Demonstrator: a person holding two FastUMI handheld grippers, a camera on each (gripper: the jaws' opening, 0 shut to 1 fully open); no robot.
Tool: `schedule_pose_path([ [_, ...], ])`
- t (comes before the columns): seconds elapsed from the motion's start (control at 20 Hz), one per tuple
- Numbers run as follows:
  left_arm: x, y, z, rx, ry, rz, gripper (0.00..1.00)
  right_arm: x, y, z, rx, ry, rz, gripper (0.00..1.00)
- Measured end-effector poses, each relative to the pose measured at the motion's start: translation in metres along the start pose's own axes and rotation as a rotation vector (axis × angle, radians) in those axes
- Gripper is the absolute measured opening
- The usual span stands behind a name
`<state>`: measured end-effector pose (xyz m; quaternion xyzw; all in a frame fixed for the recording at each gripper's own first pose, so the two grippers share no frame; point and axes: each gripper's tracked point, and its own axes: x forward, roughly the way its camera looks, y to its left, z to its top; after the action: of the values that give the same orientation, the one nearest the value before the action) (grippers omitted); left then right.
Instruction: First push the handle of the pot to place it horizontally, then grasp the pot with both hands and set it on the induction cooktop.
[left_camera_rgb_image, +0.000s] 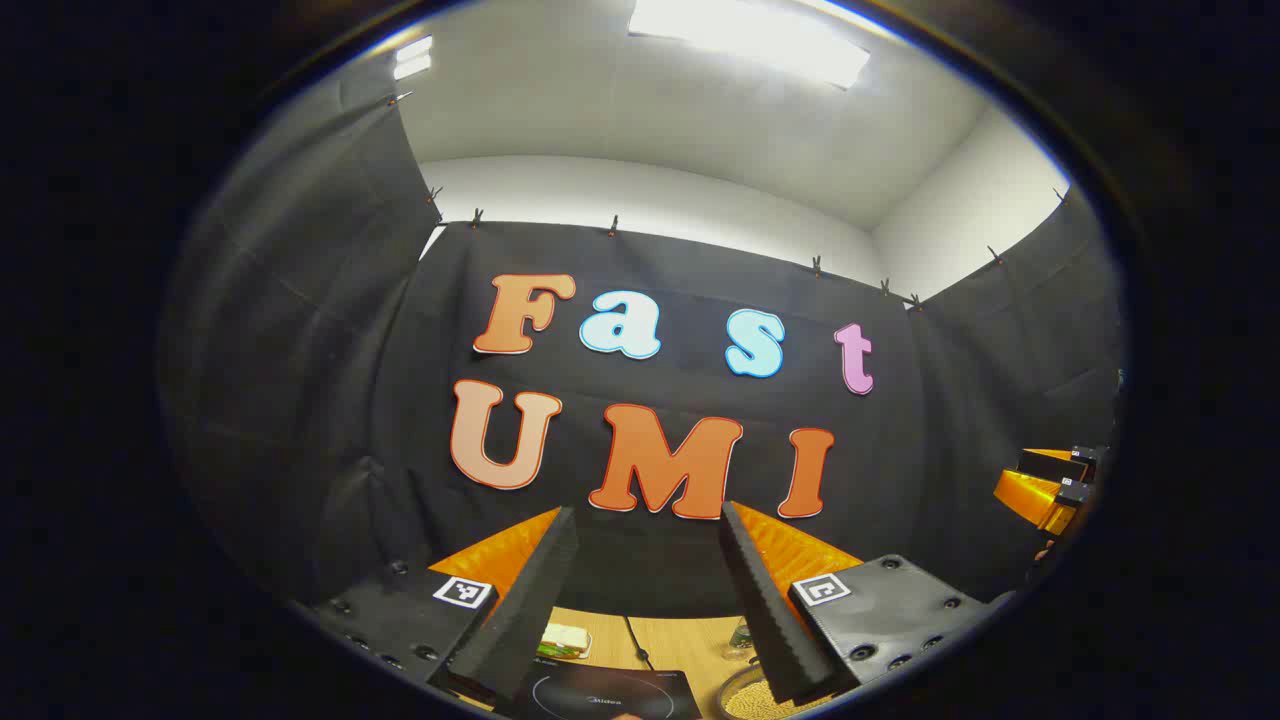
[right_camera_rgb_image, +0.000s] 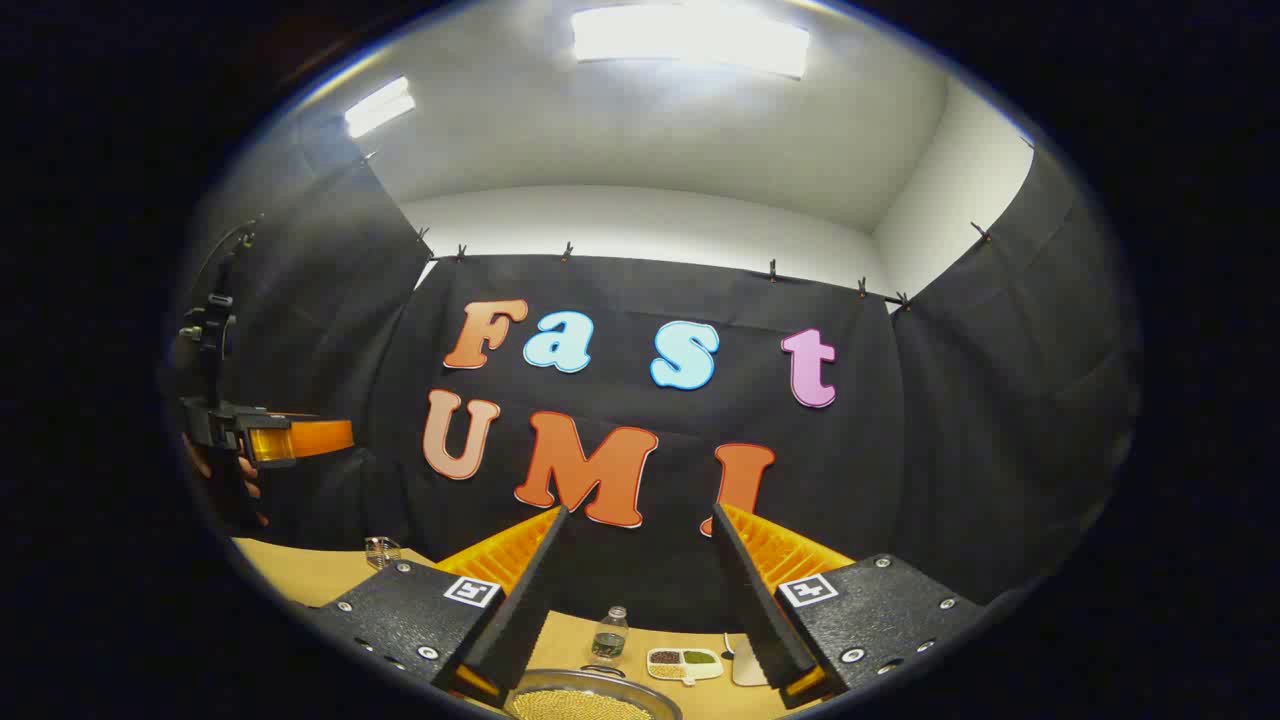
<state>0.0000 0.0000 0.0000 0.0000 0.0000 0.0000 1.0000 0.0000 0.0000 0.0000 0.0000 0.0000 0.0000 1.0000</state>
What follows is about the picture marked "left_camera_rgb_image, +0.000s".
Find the black induction cooktop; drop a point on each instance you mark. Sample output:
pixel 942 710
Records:
pixel 600 690

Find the pile of soybeans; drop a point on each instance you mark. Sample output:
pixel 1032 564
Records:
pixel 765 700

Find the small ceiling light panel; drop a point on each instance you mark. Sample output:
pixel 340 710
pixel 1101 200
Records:
pixel 413 58

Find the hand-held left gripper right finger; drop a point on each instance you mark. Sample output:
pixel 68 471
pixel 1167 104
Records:
pixel 765 620

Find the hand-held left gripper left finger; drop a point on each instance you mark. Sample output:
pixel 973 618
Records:
pixel 530 600

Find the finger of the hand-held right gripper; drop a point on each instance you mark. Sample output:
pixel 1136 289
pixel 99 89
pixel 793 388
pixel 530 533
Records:
pixel 1030 495
pixel 1055 465

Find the black backdrop cloth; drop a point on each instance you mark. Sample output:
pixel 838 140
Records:
pixel 640 560

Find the large ceiling light panel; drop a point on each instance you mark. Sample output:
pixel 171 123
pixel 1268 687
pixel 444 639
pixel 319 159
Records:
pixel 750 35

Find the row of backdrop clips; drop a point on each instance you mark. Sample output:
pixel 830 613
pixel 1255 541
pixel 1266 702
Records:
pixel 613 225

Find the sandwich with lettuce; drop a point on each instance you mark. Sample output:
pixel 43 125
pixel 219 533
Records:
pixel 565 640

